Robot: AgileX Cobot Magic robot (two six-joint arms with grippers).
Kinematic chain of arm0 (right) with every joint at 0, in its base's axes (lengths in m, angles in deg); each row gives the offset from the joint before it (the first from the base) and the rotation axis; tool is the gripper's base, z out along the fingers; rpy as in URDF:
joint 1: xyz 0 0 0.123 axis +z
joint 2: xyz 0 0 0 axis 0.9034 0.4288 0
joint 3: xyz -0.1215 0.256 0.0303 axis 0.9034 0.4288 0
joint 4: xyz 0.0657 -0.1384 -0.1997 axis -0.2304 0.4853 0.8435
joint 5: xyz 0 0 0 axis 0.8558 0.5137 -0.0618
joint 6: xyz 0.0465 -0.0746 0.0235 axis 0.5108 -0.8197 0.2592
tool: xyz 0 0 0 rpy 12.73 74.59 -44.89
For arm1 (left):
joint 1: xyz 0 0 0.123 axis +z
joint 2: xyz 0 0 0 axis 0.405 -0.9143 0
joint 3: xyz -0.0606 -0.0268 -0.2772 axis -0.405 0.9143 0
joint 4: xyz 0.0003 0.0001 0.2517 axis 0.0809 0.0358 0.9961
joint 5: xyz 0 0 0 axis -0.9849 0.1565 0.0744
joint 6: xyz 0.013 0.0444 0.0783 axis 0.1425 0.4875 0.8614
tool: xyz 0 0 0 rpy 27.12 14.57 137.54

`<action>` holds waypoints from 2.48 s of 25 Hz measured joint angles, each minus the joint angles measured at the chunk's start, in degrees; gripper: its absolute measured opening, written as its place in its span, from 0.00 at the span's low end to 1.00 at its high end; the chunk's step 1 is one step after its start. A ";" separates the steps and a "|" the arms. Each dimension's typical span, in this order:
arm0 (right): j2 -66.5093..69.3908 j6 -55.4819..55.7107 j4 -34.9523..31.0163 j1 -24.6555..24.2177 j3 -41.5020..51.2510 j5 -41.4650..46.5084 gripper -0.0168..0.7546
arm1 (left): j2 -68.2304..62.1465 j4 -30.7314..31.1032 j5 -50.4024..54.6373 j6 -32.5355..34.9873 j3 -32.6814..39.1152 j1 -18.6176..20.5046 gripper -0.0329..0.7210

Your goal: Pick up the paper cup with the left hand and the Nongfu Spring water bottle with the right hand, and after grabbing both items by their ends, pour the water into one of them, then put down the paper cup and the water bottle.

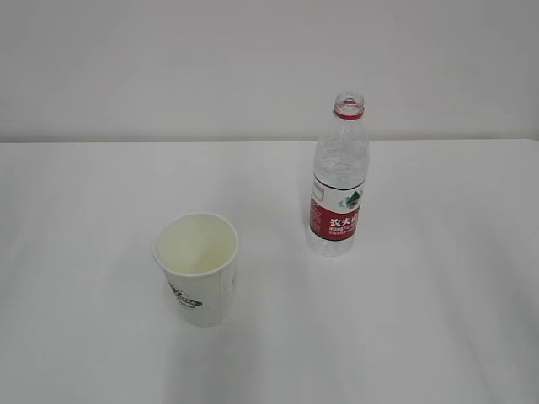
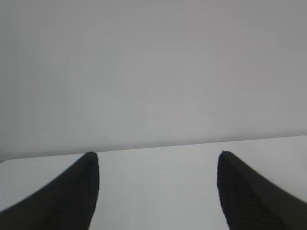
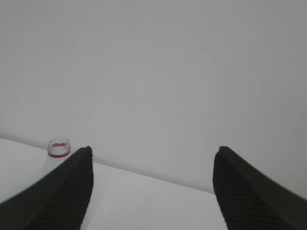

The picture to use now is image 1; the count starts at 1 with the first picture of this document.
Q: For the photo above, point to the Nongfu Spring water bottle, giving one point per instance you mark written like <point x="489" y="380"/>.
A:
<point x="340" y="168"/>

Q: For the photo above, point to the white paper cup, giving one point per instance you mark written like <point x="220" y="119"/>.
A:
<point x="197" y="254"/>

